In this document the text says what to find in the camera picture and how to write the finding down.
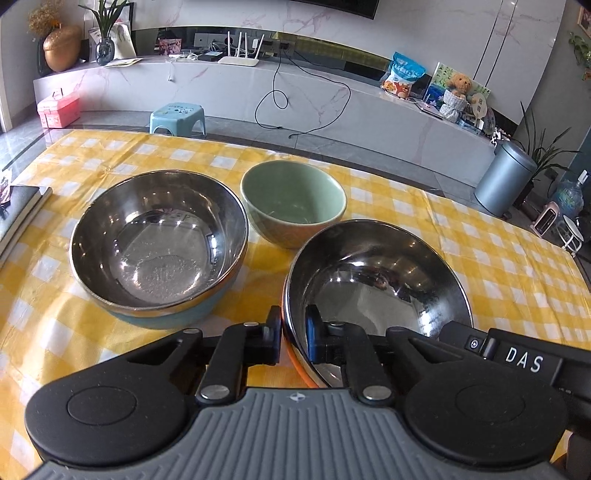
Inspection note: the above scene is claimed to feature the brown teddy bear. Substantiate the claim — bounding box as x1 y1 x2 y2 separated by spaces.
438 73 474 123

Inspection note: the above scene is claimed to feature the black notebook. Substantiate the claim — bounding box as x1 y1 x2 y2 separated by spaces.
0 185 54 268

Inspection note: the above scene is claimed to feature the green ceramic bowl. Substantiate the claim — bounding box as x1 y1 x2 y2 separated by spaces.
240 160 347 250

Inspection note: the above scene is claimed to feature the hanging green vine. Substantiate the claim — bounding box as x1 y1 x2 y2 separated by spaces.
568 32 591 79

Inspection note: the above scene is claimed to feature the yellow checked tablecloth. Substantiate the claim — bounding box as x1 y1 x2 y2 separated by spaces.
0 129 591 480

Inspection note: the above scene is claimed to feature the white round stool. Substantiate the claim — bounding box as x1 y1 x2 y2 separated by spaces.
556 217 587 257

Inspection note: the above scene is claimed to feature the grey trash bin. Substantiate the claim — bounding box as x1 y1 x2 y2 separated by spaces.
475 140 539 217

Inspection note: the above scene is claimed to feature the green picture board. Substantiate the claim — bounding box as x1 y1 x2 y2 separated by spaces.
425 62 490 116

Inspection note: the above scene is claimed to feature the light blue plastic stool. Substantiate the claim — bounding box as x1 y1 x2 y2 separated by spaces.
149 102 207 137

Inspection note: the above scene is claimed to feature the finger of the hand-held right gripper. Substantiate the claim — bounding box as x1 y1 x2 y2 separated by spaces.
438 323 490 357

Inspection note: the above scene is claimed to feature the pink small heater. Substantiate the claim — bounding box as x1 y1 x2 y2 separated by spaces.
531 202 561 236

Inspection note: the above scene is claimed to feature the plant in glass vase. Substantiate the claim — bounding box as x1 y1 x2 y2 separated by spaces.
88 2 137 61

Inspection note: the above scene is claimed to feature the pink storage box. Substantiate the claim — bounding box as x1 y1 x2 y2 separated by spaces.
37 90 81 129

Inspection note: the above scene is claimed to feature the blue steel bowl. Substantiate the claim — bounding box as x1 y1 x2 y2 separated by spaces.
69 170 250 329

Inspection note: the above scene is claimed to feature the dried flower bunch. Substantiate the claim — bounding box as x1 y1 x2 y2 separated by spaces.
28 0 63 33

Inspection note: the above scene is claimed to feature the orange steel bowl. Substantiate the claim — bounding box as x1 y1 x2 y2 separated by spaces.
281 220 475 388

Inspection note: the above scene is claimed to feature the white router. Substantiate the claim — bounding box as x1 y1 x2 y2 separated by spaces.
217 31 265 65

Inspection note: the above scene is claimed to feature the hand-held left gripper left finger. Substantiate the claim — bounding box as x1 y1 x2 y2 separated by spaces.
143 305 283 403

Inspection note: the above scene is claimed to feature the black wall television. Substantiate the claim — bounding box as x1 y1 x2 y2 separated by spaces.
295 0 380 7

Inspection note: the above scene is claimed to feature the gold vase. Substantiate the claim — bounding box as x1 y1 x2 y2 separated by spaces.
43 25 83 73

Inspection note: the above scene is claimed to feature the round paper fan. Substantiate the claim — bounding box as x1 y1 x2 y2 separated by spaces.
466 95 490 119

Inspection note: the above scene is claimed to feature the potted long-leaf plant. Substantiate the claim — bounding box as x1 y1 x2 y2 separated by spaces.
517 102 583 185

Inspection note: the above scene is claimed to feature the blue water bottle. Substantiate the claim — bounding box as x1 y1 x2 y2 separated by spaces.
551 171 589 220

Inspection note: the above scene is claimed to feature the black cable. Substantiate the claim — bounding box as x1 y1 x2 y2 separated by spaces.
255 46 352 139

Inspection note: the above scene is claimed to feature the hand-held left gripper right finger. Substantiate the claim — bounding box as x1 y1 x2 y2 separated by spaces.
305 305 451 403

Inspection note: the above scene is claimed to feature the blue snack bag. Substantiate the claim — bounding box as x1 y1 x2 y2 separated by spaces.
381 52 426 99

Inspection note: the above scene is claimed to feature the white marble tv cabinet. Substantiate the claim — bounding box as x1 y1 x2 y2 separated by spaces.
32 55 504 162

